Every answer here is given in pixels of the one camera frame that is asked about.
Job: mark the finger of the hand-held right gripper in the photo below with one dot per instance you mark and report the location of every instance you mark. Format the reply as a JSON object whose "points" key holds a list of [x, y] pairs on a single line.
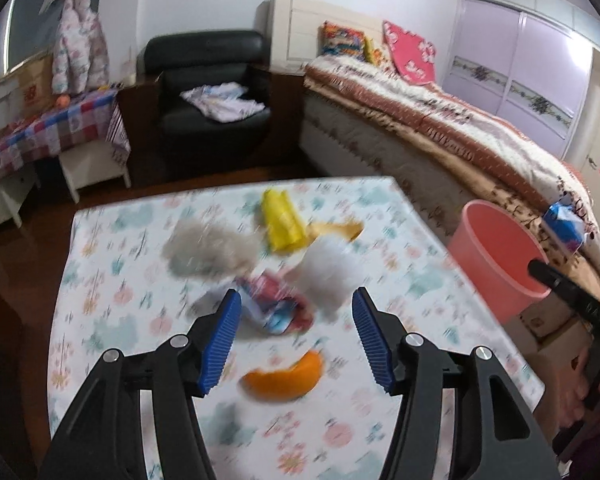
{"points": [[560, 285]]}

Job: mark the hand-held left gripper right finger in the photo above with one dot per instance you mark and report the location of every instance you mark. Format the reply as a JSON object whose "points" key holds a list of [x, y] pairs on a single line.
{"points": [[372, 345]]}

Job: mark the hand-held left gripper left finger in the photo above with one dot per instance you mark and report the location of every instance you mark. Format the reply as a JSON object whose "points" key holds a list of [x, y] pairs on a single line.
{"points": [[222, 345]]}

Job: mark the shiny colourful foil wrapper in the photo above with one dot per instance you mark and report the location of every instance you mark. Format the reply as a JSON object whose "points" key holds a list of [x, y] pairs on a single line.
{"points": [[275, 305]]}

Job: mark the orange peel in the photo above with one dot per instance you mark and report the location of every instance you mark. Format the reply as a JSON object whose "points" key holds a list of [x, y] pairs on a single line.
{"points": [[285, 380], [337, 230]]}

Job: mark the pink plastic bucket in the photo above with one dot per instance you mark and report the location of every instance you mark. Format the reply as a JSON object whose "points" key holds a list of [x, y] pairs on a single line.
{"points": [[490, 260]]}

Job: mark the white fluffy wad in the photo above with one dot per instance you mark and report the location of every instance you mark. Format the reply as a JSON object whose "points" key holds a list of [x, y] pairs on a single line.
{"points": [[330, 270]]}

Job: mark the grey fluffy wad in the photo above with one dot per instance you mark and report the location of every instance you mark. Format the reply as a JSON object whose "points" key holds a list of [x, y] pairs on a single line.
{"points": [[205, 247]]}

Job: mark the yellow plastic bag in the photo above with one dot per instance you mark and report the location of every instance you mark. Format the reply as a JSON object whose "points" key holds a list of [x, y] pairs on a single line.
{"points": [[282, 222]]}

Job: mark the person's right hand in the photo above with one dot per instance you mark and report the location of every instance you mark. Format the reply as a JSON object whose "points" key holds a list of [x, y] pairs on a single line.
{"points": [[575, 400]]}

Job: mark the beige cardboard box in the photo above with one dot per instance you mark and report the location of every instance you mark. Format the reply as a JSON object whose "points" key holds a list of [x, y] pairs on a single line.
{"points": [[545, 340]]}

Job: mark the blue tissue pack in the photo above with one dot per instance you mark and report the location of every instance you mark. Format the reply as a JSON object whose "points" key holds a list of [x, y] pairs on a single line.
{"points": [[565, 225]]}

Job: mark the floral tablecloth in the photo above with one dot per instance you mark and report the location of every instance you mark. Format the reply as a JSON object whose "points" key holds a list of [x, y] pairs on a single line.
{"points": [[130, 285]]}

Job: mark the bed with patterned blankets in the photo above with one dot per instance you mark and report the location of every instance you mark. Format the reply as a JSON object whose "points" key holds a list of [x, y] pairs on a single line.
{"points": [[485, 180]]}

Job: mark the dotted floral quilt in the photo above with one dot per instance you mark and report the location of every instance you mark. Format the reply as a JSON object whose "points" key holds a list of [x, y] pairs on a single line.
{"points": [[455, 120]]}

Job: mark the white quilted mattress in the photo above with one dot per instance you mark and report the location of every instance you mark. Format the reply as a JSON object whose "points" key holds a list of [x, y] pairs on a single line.
{"points": [[340, 135]]}

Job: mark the dark wooden cabinet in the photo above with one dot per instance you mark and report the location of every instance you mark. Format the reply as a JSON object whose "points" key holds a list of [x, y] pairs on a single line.
{"points": [[140, 135]]}

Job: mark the dark wooden nightstand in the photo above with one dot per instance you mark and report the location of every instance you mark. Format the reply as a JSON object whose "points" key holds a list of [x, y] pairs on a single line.
{"points": [[285, 115]]}

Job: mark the lilac sliding wardrobe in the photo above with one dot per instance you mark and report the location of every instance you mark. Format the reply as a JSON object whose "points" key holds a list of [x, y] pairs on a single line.
{"points": [[520, 50]]}

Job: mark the white printed cloth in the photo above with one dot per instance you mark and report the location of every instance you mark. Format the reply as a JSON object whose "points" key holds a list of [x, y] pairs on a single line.
{"points": [[220, 102]]}

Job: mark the white desk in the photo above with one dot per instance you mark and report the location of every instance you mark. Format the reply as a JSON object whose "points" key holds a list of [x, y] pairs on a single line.
{"points": [[5, 200]]}

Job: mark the pink flower pillow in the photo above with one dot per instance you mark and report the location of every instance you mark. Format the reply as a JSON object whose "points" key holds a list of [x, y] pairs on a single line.
{"points": [[412, 52]]}

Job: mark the checkered tablecloth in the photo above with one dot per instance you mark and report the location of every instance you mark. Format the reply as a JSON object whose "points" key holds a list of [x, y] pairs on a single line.
{"points": [[55, 125]]}

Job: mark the plastic cup with straw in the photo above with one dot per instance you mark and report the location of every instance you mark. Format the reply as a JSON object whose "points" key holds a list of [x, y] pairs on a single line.
{"points": [[128, 76]]}

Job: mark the orange fruit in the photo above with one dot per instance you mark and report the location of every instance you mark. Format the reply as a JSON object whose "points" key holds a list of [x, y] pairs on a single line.
{"points": [[62, 101]]}

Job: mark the yellow flower pillow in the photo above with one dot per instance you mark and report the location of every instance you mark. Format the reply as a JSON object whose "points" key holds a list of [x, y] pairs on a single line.
{"points": [[375, 52]]}

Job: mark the black leather armchair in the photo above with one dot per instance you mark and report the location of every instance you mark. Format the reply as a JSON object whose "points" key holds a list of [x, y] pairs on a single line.
{"points": [[200, 50]]}

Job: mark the colourful patterned pillow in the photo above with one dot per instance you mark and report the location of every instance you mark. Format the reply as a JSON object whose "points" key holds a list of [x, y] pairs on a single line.
{"points": [[342, 40]]}

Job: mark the brown paper bag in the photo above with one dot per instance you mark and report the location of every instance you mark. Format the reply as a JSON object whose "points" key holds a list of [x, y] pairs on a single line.
{"points": [[35, 85]]}

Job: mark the white bed headboard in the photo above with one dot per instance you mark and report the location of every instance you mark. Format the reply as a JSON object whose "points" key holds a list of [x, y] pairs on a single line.
{"points": [[300, 30]]}

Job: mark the floral padded jacket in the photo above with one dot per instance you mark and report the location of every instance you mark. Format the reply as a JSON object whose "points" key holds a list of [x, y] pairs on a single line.
{"points": [[77, 45]]}

